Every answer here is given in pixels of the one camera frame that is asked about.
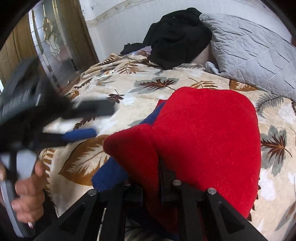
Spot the person's left hand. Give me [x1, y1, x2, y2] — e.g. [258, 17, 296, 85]
[11, 160, 47, 228]

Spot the black clothes pile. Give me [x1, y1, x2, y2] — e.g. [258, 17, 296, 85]
[120, 8, 212, 70]

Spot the red and blue knit garment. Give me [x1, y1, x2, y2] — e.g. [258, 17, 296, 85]
[92, 87, 261, 217]

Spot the beige leaf-print blanket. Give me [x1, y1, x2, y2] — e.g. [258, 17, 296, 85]
[40, 54, 295, 240]

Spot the grey quilted pillow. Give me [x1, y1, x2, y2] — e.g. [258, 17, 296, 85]
[200, 14, 295, 100]

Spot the mirrored wooden wardrobe door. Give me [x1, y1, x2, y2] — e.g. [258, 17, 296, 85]
[1, 1, 98, 92]

